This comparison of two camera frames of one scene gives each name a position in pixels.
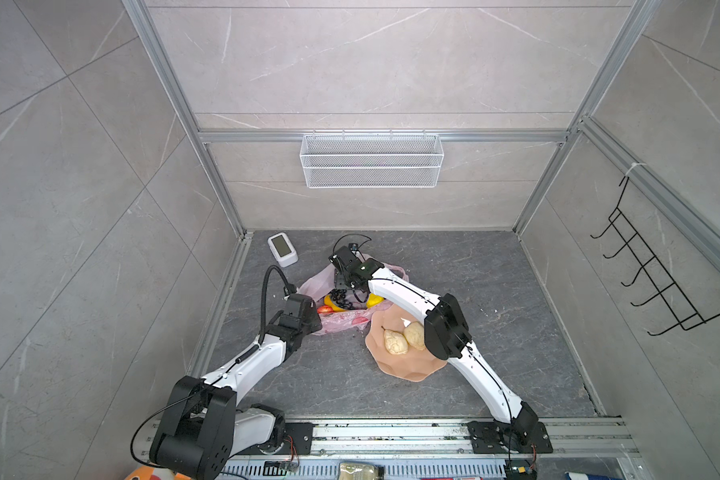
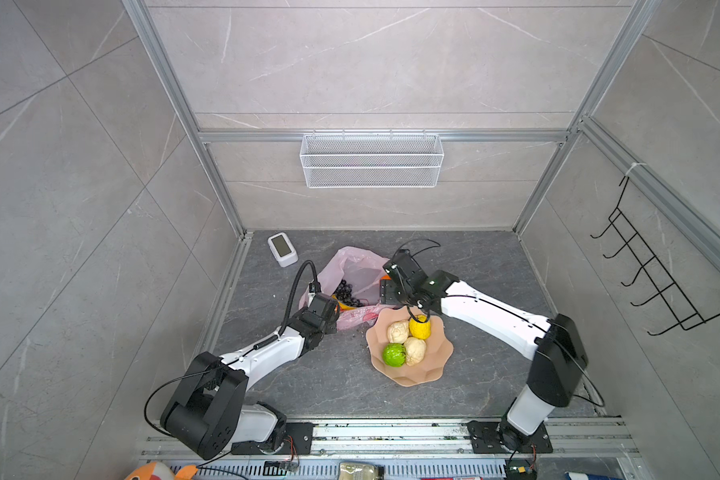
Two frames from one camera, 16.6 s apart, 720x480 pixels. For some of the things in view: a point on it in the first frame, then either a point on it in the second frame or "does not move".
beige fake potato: (415, 335) → (397, 332)
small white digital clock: (283, 249) does not move
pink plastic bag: (336, 320) does not move
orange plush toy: (156, 473) does not move
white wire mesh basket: (371, 161) does not move
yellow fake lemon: (373, 300) → (420, 330)
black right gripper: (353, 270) → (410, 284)
